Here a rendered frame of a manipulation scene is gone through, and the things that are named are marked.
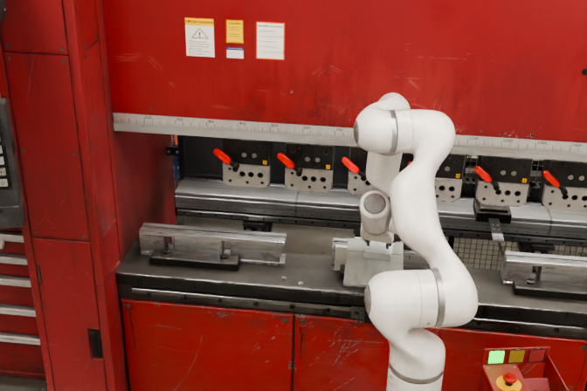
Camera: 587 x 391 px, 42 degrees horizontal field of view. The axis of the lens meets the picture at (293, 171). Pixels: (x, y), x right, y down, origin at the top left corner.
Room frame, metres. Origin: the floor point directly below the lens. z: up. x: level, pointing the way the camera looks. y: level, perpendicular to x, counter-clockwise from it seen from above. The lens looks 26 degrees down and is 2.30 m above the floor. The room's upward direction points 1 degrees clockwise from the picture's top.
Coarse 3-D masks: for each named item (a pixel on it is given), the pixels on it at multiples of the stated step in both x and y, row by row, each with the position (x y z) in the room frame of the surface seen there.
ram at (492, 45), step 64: (128, 0) 2.20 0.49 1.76; (192, 0) 2.18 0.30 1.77; (256, 0) 2.16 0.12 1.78; (320, 0) 2.14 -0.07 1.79; (384, 0) 2.12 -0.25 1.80; (448, 0) 2.10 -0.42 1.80; (512, 0) 2.08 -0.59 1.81; (576, 0) 2.06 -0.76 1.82; (128, 64) 2.21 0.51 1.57; (192, 64) 2.18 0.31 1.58; (256, 64) 2.16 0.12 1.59; (320, 64) 2.14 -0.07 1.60; (384, 64) 2.12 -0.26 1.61; (448, 64) 2.10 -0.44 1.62; (512, 64) 2.08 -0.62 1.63; (576, 64) 2.06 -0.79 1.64; (128, 128) 2.21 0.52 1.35; (192, 128) 2.18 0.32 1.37; (512, 128) 2.08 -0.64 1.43; (576, 128) 2.06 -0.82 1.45
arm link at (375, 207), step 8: (368, 192) 1.86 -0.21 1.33; (376, 192) 1.85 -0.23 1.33; (360, 200) 1.84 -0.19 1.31; (368, 200) 1.83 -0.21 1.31; (376, 200) 1.83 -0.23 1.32; (384, 200) 1.83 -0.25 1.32; (360, 208) 1.82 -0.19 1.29; (368, 208) 1.82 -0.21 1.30; (376, 208) 1.81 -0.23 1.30; (384, 208) 1.81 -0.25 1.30; (368, 216) 1.80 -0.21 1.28; (376, 216) 1.80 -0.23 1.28; (384, 216) 1.81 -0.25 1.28; (368, 224) 1.84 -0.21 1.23; (376, 224) 1.82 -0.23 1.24; (384, 224) 1.82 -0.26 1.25; (376, 232) 1.87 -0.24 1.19
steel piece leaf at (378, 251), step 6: (366, 246) 2.10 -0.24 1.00; (372, 246) 2.10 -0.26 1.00; (378, 246) 2.10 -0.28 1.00; (384, 246) 2.10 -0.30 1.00; (390, 246) 2.10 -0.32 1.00; (366, 252) 2.03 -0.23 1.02; (372, 252) 2.06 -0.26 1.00; (378, 252) 2.06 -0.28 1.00; (384, 252) 2.06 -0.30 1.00; (390, 252) 2.06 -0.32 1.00; (372, 258) 2.02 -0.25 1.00; (378, 258) 2.02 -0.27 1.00; (384, 258) 2.02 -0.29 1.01
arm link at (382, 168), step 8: (368, 152) 1.80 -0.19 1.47; (368, 160) 1.80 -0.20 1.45; (376, 160) 1.77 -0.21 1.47; (384, 160) 1.76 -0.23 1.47; (392, 160) 1.76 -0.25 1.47; (400, 160) 1.79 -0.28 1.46; (368, 168) 1.80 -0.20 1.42; (376, 168) 1.77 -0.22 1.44; (384, 168) 1.77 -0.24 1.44; (392, 168) 1.77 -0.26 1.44; (368, 176) 1.81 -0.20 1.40; (376, 176) 1.78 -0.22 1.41; (384, 176) 1.78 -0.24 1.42; (392, 176) 1.78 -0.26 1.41; (376, 184) 1.79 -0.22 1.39; (384, 184) 1.78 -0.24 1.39; (384, 192) 1.79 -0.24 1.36; (392, 224) 1.81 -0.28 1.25; (392, 232) 1.82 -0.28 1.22
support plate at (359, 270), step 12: (348, 240) 2.13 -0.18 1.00; (360, 240) 2.14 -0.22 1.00; (348, 252) 2.06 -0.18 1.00; (360, 252) 2.06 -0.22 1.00; (396, 252) 2.07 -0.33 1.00; (348, 264) 1.99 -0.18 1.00; (360, 264) 1.99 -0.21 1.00; (372, 264) 1.99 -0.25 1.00; (384, 264) 1.99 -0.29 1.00; (396, 264) 1.99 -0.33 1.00; (348, 276) 1.93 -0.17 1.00; (360, 276) 1.93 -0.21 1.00; (372, 276) 1.93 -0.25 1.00
